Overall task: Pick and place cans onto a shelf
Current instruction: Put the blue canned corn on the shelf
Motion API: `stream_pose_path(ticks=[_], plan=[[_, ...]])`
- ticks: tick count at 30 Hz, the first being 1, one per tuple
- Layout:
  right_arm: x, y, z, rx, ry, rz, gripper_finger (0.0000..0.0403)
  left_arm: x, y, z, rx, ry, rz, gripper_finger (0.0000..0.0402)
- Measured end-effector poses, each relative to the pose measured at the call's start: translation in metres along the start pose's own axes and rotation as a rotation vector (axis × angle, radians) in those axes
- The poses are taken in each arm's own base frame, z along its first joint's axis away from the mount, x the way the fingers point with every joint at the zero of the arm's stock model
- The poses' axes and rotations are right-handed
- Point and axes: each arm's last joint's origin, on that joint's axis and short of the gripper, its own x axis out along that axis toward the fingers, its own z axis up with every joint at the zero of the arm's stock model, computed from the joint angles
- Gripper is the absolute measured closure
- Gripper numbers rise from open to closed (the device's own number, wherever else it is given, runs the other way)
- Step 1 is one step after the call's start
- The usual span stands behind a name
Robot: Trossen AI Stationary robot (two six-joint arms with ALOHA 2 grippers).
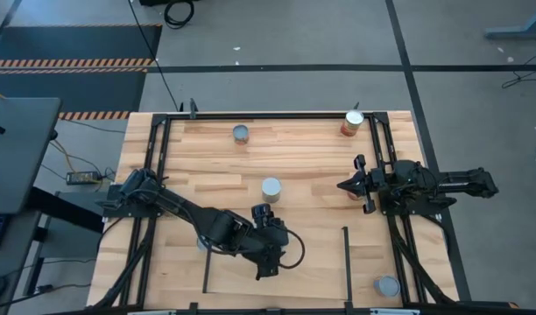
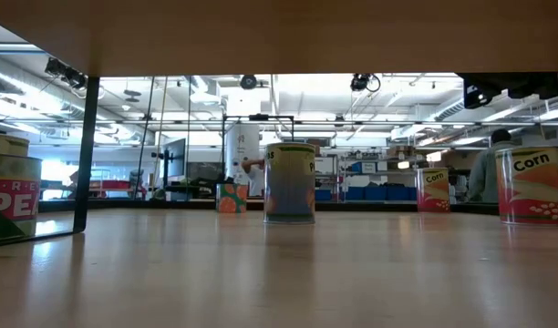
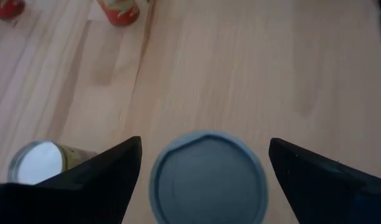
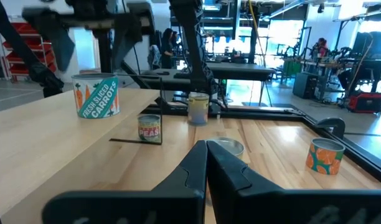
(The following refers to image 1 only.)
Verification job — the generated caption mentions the thin black floor cable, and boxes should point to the thin black floor cable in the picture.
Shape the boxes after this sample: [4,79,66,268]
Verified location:
[60,117,127,135]

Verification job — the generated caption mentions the grey-top tin can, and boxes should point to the grey-top tin can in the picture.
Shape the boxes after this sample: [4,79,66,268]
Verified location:
[372,274,402,299]

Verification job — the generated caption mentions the yellow cable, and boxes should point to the yellow cable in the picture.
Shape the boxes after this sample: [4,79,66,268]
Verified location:
[50,139,79,174]

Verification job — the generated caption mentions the tall peach-print can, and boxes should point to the tall peach-print can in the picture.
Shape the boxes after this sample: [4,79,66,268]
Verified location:
[261,176,283,205]

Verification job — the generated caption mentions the black desk base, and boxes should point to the black desk base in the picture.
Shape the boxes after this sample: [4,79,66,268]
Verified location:
[22,186,105,298]

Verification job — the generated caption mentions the grey desk top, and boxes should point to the grey desk top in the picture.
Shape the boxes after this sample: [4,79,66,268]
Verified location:
[0,96,62,215]

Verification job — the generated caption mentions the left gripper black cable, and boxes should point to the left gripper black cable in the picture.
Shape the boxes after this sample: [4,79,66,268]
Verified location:
[279,228,306,270]

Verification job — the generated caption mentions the black power adapter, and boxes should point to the black power adapter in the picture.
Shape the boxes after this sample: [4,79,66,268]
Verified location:
[65,170,103,186]

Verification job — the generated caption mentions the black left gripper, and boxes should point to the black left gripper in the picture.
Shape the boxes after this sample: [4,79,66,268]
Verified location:
[249,203,291,281]

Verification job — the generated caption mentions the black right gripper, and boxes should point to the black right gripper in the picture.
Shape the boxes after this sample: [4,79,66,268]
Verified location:
[336,154,388,215]

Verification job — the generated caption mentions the thin black tangled cable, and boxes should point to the thin black tangled cable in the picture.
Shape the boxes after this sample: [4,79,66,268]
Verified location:
[500,51,536,89]

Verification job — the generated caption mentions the long black cable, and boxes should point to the long black cable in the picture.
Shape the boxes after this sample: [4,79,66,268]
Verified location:
[126,0,184,111]

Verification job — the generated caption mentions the small orange-print teal can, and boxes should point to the small orange-print teal can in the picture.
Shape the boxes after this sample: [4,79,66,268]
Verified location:
[231,123,250,146]

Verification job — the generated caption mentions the blue-grey desk foot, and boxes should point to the blue-grey desk foot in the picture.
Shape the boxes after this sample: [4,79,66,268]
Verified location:
[484,2,536,41]

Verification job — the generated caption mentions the black aluminium table frame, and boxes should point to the black aluminium table frame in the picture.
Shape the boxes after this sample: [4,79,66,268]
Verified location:
[92,99,475,315]

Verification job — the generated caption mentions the coiled black cable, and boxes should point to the coiled black cable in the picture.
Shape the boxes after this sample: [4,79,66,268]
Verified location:
[163,0,195,31]

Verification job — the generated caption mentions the black hazard-striped floor mat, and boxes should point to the black hazard-striped floor mat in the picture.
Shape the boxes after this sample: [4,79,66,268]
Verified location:
[0,24,163,122]

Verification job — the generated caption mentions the red label tin can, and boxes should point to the red label tin can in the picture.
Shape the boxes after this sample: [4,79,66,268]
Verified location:
[340,108,365,138]

